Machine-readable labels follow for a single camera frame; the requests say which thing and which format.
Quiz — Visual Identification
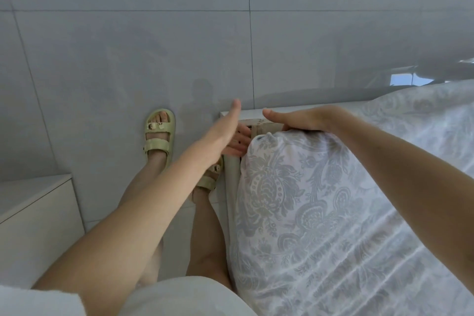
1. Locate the person's right hand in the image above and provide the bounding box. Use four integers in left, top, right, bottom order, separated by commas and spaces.
262, 105, 342, 133

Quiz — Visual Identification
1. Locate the person's left hand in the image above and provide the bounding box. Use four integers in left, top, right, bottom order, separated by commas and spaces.
192, 98, 253, 163

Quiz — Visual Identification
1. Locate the cream bed frame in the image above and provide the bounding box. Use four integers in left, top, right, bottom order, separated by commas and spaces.
219, 99, 375, 283

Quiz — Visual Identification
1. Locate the white floral bed sheet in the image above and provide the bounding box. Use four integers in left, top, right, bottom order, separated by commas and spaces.
226, 80, 474, 316

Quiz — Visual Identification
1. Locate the person's left forearm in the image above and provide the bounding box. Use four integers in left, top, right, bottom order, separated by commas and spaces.
31, 149, 223, 290

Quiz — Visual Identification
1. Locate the person's right forearm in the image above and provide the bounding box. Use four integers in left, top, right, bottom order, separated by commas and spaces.
325, 106, 474, 283

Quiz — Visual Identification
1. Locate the person's right beige sandal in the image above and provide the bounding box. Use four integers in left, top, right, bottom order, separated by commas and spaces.
194, 156, 226, 193

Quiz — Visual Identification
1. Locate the person's beige sandal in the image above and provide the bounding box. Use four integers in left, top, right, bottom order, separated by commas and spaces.
143, 107, 176, 168
194, 156, 226, 193

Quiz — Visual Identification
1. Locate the person's left beige sandal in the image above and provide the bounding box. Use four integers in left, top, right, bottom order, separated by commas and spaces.
143, 107, 176, 168

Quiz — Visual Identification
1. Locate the person's left leg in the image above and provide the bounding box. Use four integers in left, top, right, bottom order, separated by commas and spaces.
118, 151, 171, 287

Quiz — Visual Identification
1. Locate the person's leg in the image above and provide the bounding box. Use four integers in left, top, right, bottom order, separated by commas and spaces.
185, 188, 232, 290
118, 151, 171, 287

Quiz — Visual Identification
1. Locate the person's right leg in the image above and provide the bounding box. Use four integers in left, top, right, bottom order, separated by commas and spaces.
185, 188, 232, 290

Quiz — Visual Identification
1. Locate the person's white lace dress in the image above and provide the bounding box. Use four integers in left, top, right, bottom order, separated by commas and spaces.
0, 276, 258, 316

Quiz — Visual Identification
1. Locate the grey wardrobe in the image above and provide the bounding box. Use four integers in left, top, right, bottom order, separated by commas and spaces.
0, 174, 86, 290

